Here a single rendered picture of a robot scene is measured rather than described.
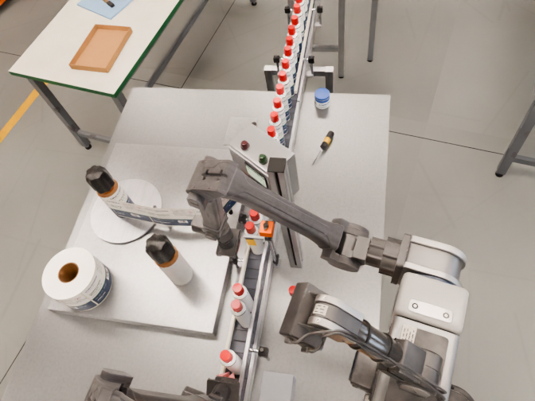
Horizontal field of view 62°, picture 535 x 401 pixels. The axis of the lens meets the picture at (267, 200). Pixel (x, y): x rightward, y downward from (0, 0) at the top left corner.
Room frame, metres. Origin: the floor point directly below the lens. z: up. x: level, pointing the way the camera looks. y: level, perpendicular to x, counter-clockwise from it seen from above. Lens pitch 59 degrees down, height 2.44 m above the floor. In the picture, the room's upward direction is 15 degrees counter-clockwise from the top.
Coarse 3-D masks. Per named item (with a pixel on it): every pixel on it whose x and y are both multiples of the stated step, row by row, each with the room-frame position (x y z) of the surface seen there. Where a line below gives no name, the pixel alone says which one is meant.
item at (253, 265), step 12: (288, 132) 1.25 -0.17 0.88; (288, 144) 1.18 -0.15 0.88; (252, 264) 0.68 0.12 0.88; (264, 264) 0.67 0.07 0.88; (252, 276) 0.63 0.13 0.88; (264, 276) 0.62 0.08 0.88; (252, 288) 0.59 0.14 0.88; (240, 336) 0.43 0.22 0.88; (252, 336) 0.42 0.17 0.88; (240, 348) 0.39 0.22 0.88; (240, 396) 0.24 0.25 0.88
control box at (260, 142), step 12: (252, 132) 0.80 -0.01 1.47; (228, 144) 0.79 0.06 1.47; (252, 144) 0.76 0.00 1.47; (264, 144) 0.75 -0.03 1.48; (276, 144) 0.74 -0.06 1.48; (240, 156) 0.74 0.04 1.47; (252, 156) 0.72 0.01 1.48; (276, 156) 0.70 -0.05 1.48; (288, 156) 0.69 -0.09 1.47; (240, 168) 0.76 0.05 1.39; (264, 168) 0.68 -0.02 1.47; (288, 168) 0.68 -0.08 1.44
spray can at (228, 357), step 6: (222, 354) 0.33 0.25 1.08; (228, 354) 0.33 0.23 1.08; (234, 354) 0.33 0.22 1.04; (222, 360) 0.32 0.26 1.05; (228, 360) 0.31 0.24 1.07; (234, 360) 0.32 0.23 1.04; (240, 360) 0.33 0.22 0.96; (228, 366) 0.30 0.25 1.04; (234, 366) 0.31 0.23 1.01; (240, 366) 0.31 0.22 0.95; (234, 372) 0.31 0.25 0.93
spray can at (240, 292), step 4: (236, 284) 0.54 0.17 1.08; (240, 284) 0.53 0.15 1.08; (232, 288) 0.53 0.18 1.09; (236, 288) 0.52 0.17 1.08; (240, 288) 0.52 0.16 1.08; (244, 288) 0.53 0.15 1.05; (232, 292) 0.53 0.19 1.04; (236, 292) 0.51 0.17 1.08; (240, 292) 0.51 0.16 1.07; (244, 292) 0.52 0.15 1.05; (236, 296) 0.51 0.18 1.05; (240, 296) 0.51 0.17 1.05; (244, 296) 0.51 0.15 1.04; (248, 296) 0.52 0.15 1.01; (240, 300) 0.50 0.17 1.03; (244, 300) 0.50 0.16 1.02; (248, 300) 0.51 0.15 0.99; (252, 300) 0.53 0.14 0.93; (248, 304) 0.50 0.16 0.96; (252, 304) 0.51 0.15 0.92; (248, 308) 0.50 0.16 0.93
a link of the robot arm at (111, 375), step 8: (104, 368) 0.26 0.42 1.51; (104, 376) 0.24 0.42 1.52; (112, 376) 0.24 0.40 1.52; (120, 376) 0.24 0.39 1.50; (128, 376) 0.24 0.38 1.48; (128, 384) 0.23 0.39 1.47; (128, 392) 0.21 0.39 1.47; (136, 392) 0.21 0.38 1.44; (144, 392) 0.22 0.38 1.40; (152, 392) 0.22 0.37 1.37; (160, 392) 0.23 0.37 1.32; (136, 400) 0.20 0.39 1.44; (144, 400) 0.20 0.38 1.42; (152, 400) 0.20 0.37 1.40; (160, 400) 0.20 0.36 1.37; (168, 400) 0.20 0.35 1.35; (176, 400) 0.20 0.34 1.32; (184, 400) 0.20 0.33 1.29; (192, 400) 0.20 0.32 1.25; (200, 400) 0.20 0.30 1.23; (208, 400) 0.20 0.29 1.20
